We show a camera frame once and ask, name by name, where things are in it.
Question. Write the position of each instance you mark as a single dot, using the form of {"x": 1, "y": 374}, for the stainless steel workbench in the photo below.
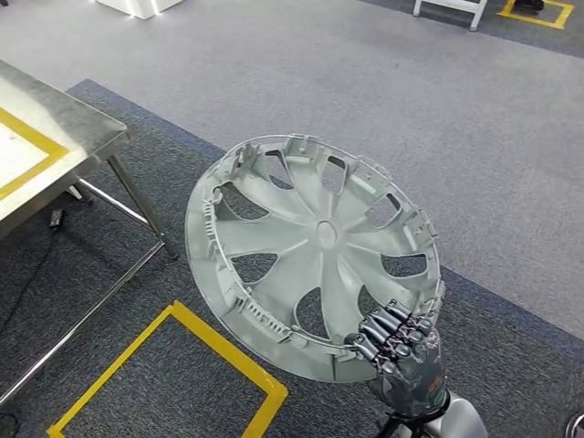
{"x": 54, "y": 115}

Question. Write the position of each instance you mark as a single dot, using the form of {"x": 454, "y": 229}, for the black power adapter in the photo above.
{"x": 56, "y": 217}

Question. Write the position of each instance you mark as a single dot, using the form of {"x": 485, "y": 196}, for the white display plinth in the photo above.
{"x": 136, "y": 7}

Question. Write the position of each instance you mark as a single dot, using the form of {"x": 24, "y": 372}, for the grey plastic wheel hubcap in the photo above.
{"x": 324, "y": 236}

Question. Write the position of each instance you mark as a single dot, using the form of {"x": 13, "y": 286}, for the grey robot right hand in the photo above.
{"x": 413, "y": 381}

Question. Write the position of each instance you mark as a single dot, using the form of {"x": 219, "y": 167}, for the white table frame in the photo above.
{"x": 477, "y": 15}

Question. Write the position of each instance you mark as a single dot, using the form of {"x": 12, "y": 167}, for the yellow tape on workbench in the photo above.
{"x": 34, "y": 134}

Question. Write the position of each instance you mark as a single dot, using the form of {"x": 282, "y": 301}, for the yellow floor tape square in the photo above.
{"x": 533, "y": 21}
{"x": 228, "y": 349}

